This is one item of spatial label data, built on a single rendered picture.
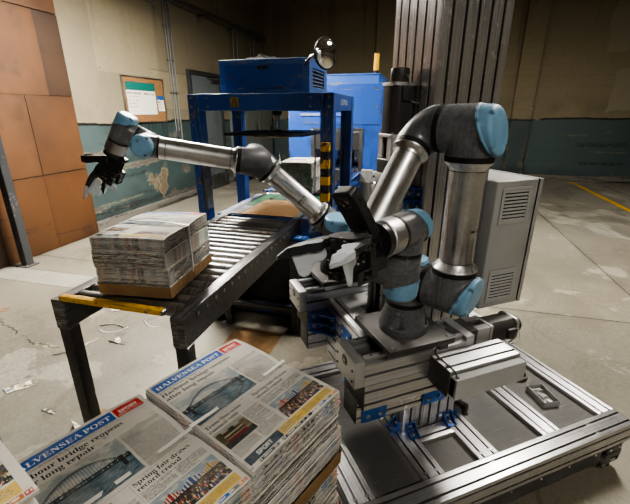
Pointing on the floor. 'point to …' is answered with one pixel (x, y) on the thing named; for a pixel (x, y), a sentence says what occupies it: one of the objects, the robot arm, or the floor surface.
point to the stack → (202, 439)
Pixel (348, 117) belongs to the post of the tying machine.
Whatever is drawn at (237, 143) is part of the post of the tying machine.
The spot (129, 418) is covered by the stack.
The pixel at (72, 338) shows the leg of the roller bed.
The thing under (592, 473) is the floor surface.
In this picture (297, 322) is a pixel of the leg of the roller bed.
